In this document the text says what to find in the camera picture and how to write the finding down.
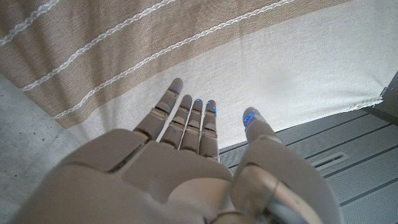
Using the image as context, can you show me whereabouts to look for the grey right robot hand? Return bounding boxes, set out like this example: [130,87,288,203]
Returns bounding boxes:
[9,77,343,224]

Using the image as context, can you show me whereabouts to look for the beige striped cloth backdrop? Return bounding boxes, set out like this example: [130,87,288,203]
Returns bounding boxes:
[0,0,398,150]

